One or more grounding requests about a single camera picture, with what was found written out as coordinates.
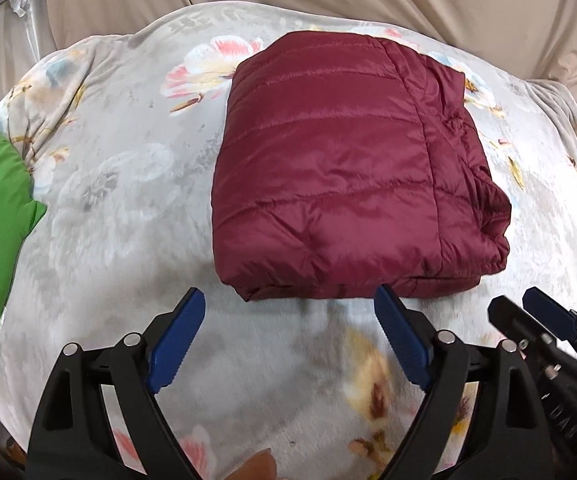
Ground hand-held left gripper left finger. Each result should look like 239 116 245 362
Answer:
27 287 206 480

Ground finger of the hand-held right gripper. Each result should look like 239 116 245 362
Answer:
521 287 577 356
487 296 559 361

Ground floral grey blanket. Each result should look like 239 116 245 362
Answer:
0 7 577 480

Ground maroon puffer jacket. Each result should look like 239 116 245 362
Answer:
210 30 513 302

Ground white sheer curtain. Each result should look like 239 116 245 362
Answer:
0 2 56 128

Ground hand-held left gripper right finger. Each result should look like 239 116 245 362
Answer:
373 284 554 480

